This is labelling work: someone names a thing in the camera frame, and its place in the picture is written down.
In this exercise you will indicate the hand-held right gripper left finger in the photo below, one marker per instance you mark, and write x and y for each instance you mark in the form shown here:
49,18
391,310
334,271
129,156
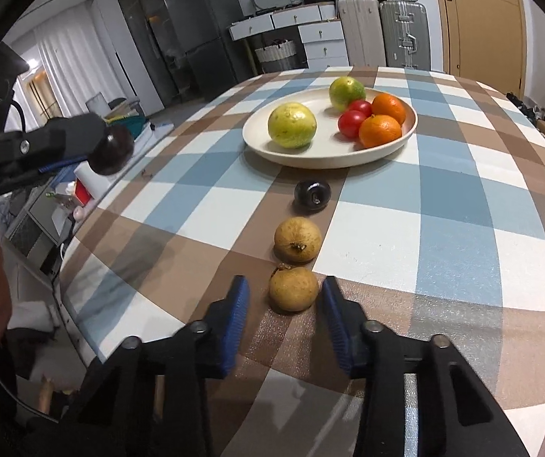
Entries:
235,323

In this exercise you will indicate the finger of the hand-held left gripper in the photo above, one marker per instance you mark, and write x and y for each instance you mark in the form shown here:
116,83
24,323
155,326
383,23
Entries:
58,167
63,138

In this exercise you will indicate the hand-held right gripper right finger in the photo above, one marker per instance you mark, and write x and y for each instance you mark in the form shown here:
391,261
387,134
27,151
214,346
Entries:
336,328

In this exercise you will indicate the dark maroon round fruit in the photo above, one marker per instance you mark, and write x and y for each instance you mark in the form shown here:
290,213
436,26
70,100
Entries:
113,152

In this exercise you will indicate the brown round fruit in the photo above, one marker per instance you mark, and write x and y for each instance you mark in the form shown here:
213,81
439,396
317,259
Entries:
297,238
294,290

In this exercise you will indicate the cream round plate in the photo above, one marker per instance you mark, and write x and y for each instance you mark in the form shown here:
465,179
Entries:
325,154

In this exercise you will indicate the large orange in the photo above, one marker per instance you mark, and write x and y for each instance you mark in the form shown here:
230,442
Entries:
379,132

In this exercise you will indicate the red tomato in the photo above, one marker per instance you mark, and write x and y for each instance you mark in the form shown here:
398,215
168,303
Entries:
362,106
351,123

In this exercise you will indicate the green yellow citrus fruit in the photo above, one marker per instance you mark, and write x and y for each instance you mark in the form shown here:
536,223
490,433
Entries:
346,91

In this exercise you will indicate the white trash bin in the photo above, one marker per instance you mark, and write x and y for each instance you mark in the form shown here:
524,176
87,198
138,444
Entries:
95,106

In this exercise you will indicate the white curtains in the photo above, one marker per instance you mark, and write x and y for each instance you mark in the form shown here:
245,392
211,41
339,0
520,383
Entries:
58,71

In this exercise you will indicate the green bag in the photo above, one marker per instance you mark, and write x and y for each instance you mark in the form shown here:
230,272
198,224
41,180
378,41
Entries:
132,124

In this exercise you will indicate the white wardrobe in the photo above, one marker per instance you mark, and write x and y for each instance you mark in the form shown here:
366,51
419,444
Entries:
110,47

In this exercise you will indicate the dark glass cabinet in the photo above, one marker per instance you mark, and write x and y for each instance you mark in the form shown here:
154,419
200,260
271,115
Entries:
139,33

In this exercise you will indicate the dark purple round fruit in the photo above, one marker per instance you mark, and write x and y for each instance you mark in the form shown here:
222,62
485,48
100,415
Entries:
312,195

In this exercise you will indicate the grey refrigerator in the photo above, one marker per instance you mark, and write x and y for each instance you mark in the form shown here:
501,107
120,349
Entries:
201,24

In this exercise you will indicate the yellow green round fruit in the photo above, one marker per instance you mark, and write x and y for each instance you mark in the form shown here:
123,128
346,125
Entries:
291,126

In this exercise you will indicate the small orange mandarin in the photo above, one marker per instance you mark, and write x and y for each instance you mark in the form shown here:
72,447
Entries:
390,106

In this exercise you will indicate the woven laundry basket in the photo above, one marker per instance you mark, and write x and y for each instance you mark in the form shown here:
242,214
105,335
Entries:
277,54

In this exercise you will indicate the white dresser with drawers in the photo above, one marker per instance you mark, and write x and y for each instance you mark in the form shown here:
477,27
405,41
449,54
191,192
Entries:
322,33

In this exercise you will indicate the beige suitcase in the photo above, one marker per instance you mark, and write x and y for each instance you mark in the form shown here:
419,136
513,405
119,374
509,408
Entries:
360,33

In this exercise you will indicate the silver suitcase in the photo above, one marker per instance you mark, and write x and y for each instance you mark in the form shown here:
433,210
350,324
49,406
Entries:
403,33

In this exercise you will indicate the wooden door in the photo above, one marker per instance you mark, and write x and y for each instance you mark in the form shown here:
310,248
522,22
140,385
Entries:
486,33

